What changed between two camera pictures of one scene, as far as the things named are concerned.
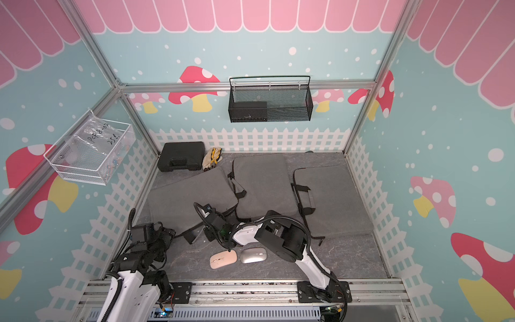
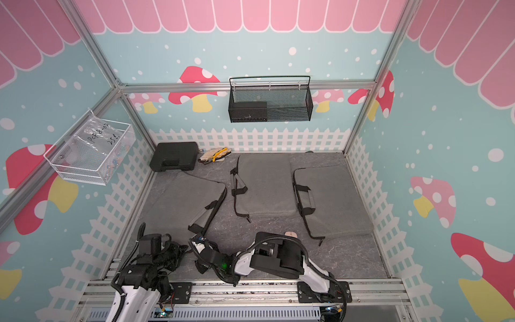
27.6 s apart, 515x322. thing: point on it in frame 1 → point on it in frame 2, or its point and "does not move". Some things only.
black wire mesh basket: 269,98 does not move
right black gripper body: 210,236 → 200,268
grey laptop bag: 267,181 does not move
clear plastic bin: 90,151 does not move
